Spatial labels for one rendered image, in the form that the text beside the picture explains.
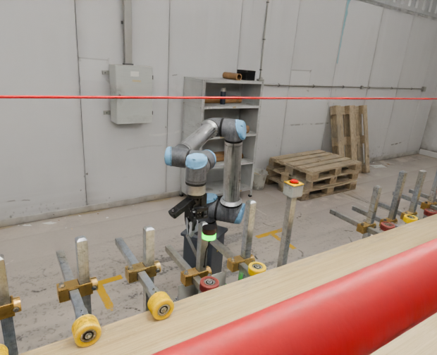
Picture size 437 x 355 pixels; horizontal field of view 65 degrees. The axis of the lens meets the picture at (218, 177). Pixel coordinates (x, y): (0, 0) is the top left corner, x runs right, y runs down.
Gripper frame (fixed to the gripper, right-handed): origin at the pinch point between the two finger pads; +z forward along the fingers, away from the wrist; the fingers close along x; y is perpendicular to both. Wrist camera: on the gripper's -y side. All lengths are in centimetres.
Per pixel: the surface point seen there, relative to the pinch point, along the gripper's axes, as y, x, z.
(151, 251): -22.0, -9.4, -2.6
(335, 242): 224, 81, 102
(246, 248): 26.1, -9.5, 8.7
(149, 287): -27.5, -20.9, 5.1
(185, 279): -6.4, -10.1, 15.2
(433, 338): 52, -84, 12
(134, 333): -37, -34, 11
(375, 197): 126, -9, -1
